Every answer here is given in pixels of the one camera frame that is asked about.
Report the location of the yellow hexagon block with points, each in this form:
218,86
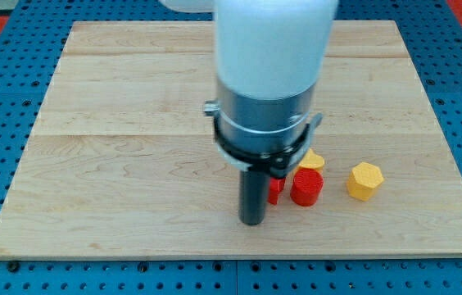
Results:
364,181

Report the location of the yellow heart block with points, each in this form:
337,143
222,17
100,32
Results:
311,161

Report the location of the light wooden board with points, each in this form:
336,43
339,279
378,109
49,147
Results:
121,164

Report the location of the red star block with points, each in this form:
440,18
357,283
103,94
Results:
276,186

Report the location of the red cylinder block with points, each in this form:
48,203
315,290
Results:
306,187

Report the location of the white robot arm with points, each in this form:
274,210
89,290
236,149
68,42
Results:
268,54

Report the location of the black cylindrical pointer rod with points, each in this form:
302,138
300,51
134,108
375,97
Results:
253,197

